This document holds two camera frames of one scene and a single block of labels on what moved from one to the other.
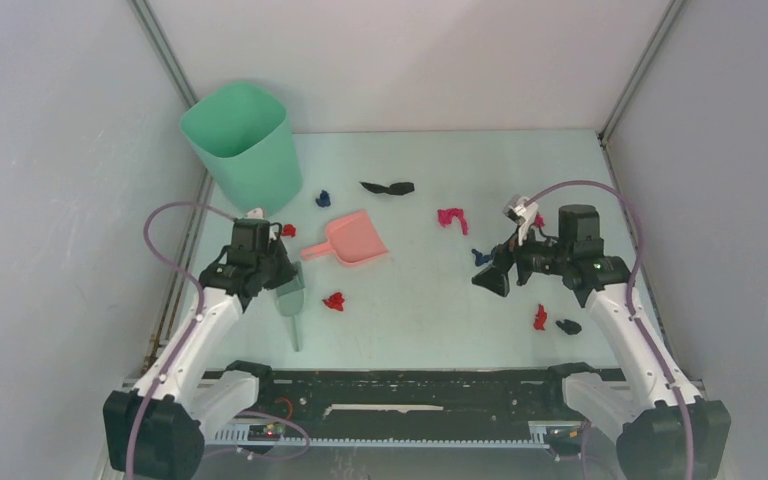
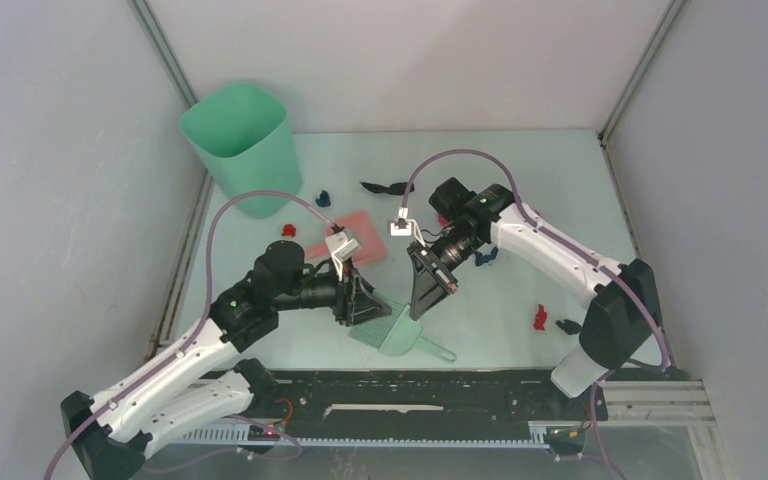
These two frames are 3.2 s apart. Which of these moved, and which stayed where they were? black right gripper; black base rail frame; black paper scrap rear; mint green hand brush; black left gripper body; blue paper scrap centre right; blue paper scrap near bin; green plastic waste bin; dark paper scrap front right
Moved: black right gripper; black left gripper body; mint green hand brush
Stayed: dark paper scrap front right; green plastic waste bin; blue paper scrap centre right; blue paper scrap near bin; black paper scrap rear; black base rail frame
